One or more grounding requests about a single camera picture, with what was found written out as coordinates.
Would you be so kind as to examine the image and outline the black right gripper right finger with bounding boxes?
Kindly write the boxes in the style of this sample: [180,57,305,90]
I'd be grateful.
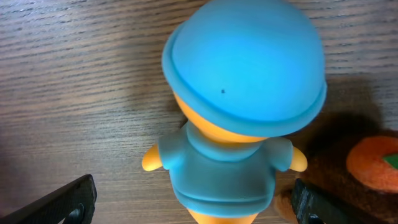
[291,179,384,224]

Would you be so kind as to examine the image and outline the orange duck toy blue hat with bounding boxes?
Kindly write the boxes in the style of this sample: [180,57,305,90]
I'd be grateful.
[142,0,327,223]

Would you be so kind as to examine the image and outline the brown plush toy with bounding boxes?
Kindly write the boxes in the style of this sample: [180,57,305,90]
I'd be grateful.
[273,113,397,224]

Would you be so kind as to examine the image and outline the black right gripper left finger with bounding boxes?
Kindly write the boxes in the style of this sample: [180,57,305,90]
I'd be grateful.
[1,174,97,224]

